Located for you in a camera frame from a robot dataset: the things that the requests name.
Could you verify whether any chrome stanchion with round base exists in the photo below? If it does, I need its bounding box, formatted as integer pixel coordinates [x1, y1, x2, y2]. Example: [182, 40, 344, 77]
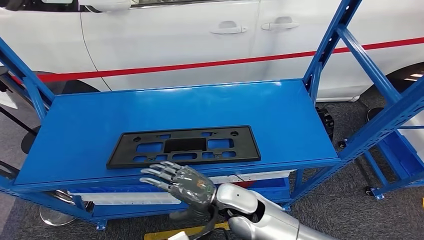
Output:
[0, 160, 93, 227]

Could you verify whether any yellow floor tape square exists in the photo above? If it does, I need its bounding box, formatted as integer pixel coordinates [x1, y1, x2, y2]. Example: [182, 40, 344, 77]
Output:
[144, 221, 231, 240]

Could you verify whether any black post with dark disc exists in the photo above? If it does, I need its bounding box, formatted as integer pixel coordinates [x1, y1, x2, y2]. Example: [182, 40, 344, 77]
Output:
[0, 105, 43, 155]

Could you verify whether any blue metal shelf rack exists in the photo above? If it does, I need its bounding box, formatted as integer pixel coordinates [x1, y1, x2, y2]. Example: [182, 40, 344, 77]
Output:
[0, 0, 424, 231]
[337, 109, 424, 201]

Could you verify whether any dark round floor disc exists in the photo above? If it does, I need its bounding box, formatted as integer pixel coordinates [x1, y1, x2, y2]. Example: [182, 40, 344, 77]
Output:
[365, 106, 386, 124]

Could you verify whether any black ribbed plastic part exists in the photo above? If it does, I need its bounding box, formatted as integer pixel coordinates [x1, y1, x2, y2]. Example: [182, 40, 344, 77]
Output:
[314, 106, 336, 143]

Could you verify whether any white car with red stripe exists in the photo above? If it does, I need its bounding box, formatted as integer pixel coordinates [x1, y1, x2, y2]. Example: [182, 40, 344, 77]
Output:
[0, 0, 424, 104]

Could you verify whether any black plastic licence plate bracket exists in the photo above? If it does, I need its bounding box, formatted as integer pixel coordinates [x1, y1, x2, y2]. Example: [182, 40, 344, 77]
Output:
[105, 125, 262, 170]

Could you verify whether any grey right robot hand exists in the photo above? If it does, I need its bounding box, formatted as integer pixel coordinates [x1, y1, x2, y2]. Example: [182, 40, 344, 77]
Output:
[139, 161, 218, 222]

